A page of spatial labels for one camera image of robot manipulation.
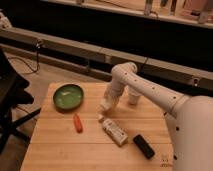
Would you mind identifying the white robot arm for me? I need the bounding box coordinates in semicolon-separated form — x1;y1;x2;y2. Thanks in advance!
101;62;213;171

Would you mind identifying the white paper cup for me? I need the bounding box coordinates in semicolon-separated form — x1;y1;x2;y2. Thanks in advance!
128;87;141;105

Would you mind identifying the black remote control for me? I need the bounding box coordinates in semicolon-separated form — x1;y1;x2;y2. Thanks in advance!
133;135;155;159

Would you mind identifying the black office chair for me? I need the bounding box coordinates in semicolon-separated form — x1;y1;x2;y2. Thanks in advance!
0;47;41;154

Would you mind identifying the white sponge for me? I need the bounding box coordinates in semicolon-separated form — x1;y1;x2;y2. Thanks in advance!
100;102;111;114

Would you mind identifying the orange carrot toy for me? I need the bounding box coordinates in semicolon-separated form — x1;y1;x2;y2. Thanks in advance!
73;114;83;133

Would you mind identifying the green ceramic bowl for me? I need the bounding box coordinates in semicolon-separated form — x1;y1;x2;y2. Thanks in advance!
53;84;84;111

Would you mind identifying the black cable on floor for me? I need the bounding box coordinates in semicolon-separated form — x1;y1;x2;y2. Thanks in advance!
7;39;44;76

